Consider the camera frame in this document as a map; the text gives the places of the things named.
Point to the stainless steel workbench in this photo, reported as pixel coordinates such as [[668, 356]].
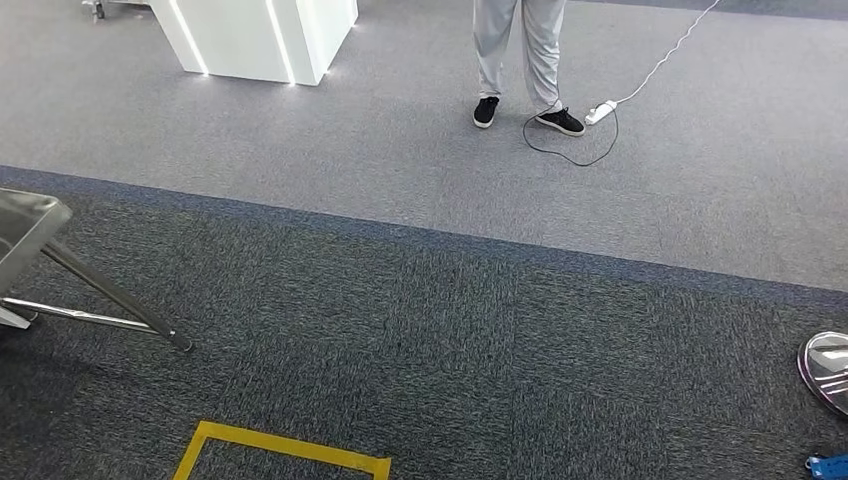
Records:
[[26, 225]]

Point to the blue metal shelf rack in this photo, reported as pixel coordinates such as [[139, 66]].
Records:
[[828, 467]]

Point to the white power strip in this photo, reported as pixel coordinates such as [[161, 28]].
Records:
[[599, 112]]

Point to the person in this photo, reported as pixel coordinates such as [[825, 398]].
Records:
[[543, 53]]

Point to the white lit pedestal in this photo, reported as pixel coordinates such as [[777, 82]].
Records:
[[238, 33]]

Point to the chrome stanchion post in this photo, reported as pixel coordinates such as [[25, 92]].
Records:
[[828, 371]]

